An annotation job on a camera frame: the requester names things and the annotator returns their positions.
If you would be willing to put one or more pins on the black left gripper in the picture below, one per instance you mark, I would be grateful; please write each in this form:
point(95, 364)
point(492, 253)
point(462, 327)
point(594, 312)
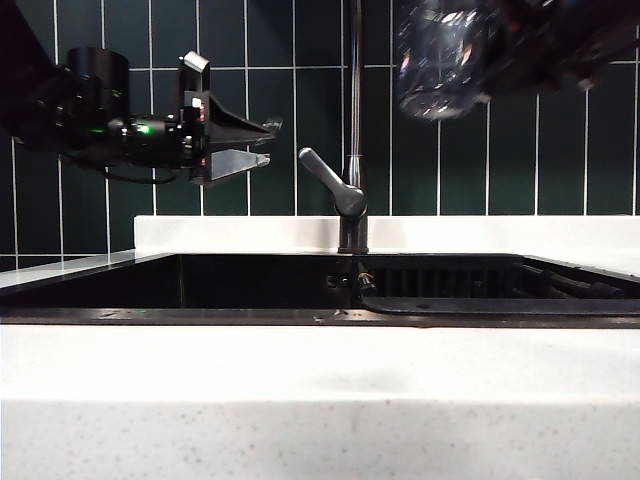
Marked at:
point(196, 135)

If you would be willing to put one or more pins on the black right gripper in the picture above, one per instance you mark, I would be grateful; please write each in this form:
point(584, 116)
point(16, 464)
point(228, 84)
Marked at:
point(545, 45)

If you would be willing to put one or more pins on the clear faceted plastic mug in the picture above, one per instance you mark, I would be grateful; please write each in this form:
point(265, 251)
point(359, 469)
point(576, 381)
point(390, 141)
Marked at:
point(440, 55)

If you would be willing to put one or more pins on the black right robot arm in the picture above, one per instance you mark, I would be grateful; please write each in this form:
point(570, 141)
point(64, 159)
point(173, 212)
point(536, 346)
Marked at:
point(622, 25)

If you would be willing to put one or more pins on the grey metal kitchen faucet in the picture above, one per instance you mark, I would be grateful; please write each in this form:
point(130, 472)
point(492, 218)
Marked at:
point(356, 100)

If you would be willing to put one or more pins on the black sink basin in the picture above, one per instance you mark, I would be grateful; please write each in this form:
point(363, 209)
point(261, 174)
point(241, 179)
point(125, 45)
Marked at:
point(150, 285)

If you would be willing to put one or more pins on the small black yellow fitting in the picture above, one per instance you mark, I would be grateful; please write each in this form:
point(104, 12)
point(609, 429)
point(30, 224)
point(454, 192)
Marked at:
point(367, 281)

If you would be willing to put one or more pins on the black slatted drain rack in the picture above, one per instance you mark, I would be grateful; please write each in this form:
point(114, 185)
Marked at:
point(450, 305)

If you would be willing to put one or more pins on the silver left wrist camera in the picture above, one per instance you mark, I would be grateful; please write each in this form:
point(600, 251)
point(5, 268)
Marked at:
point(196, 67)

